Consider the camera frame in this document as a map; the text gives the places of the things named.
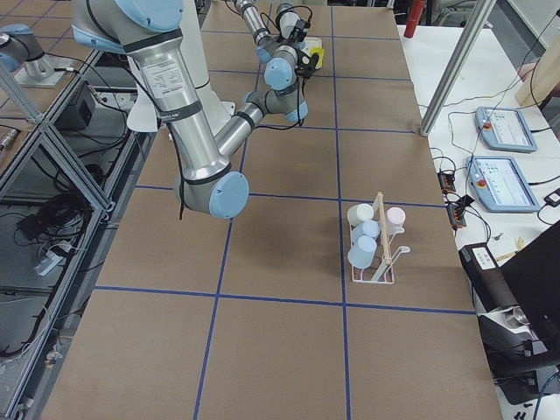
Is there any red cylinder bottle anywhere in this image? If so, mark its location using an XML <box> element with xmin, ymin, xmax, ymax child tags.
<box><xmin>403</xmin><ymin>0</ymin><xmax>426</xmax><ymax>39</ymax></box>

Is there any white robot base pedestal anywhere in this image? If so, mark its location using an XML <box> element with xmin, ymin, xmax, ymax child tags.
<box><xmin>128</xmin><ymin>0</ymin><xmax>236</xmax><ymax>132</ymax></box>

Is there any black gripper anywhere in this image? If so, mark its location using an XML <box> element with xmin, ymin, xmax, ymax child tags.
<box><xmin>279</xmin><ymin>43</ymin><xmax>304</xmax><ymax>61</ymax></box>
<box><xmin>288</xmin><ymin>18</ymin><xmax>311</xmax><ymax>44</ymax></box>

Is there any lower teach pendant tablet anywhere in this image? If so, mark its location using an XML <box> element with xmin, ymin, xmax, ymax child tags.
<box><xmin>465</xmin><ymin>156</ymin><xmax>540</xmax><ymax>214</ymax></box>

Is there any aluminium frame post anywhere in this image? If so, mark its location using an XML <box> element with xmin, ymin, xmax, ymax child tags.
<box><xmin>419</xmin><ymin>0</ymin><xmax>496</xmax><ymax>137</ymax></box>

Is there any yellow plastic cup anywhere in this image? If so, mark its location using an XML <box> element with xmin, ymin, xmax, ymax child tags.
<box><xmin>309</xmin><ymin>46</ymin><xmax>325</xmax><ymax>71</ymax></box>

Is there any white wire cup rack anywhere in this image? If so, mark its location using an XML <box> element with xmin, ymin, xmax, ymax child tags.
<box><xmin>346</xmin><ymin>192</ymin><xmax>411</xmax><ymax>285</ymax></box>

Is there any white plastic cup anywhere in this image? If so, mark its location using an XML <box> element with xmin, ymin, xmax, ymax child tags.
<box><xmin>346</xmin><ymin>203</ymin><xmax>375</xmax><ymax>227</ymax></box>

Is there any grey plastic cup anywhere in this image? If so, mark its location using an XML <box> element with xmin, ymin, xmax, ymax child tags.
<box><xmin>276</xmin><ymin>10</ymin><xmax>299</xmax><ymax>39</ymax></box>

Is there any upper teach pendant tablet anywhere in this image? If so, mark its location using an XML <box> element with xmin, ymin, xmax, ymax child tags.
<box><xmin>475</xmin><ymin>107</ymin><xmax>538</xmax><ymax>153</ymax></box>

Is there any pink plastic cup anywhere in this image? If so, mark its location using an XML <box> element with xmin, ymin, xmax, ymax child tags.
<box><xmin>385</xmin><ymin>206</ymin><xmax>406</xmax><ymax>231</ymax></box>

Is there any teach pendant tablet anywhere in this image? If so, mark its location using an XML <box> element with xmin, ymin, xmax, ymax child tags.
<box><xmin>475</xmin><ymin>107</ymin><xmax>538</xmax><ymax>153</ymax></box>
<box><xmin>465</xmin><ymin>156</ymin><xmax>540</xmax><ymax>214</ymax></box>

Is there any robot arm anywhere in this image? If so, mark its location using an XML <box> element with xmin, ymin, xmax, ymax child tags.
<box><xmin>234</xmin><ymin>1</ymin><xmax>312</xmax><ymax>68</ymax></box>
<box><xmin>72</xmin><ymin>1</ymin><xmax>315</xmax><ymax>219</ymax></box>

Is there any cream plastic tray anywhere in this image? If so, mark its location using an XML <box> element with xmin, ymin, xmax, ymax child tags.
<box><xmin>301</xmin><ymin>36</ymin><xmax>325</xmax><ymax>70</ymax></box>

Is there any light blue plastic cup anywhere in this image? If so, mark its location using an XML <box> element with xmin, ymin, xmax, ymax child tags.
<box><xmin>351</xmin><ymin>220</ymin><xmax>381</xmax><ymax>242</ymax></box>

